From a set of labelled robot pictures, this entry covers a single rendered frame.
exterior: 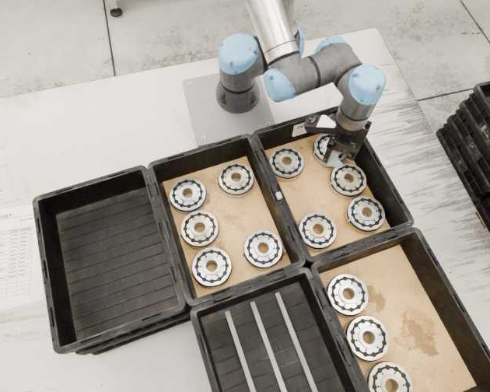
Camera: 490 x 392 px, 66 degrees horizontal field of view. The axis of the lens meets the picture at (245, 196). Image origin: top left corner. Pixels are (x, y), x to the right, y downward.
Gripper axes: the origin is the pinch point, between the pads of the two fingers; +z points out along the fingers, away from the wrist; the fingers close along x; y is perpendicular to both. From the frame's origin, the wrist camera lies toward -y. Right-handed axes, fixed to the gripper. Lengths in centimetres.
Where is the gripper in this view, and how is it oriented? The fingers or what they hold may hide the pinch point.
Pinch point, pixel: (326, 156)
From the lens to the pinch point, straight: 114.2
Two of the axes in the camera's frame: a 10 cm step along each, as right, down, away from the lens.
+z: -0.1, 4.0, 9.2
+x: 4.3, -8.2, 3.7
